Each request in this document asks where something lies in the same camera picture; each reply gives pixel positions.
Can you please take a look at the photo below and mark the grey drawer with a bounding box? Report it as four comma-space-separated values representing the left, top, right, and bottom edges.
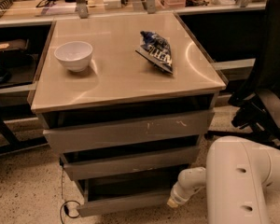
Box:
44, 109, 214, 153
63, 147, 199, 180
77, 164, 188, 217

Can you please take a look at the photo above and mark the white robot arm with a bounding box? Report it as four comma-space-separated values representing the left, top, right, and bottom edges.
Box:
167, 136, 280, 224

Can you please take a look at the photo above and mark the grey drawer cabinet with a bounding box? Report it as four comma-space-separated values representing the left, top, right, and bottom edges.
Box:
27, 12, 229, 218

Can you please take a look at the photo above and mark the black office chair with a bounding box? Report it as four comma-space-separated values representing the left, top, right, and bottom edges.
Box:
204, 0, 280, 149

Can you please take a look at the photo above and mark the blue snack bag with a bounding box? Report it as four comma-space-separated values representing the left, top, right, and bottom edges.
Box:
136, 31, 173, 74

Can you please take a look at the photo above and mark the white bowl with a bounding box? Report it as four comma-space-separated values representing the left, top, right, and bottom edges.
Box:
54, 41, 93, 72

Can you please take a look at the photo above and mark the long background workbench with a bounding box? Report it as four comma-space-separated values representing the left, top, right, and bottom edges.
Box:
0, 0, 265, 27

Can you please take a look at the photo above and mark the black floor cable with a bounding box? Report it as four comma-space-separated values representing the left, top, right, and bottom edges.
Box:
59, 159, 84, 224

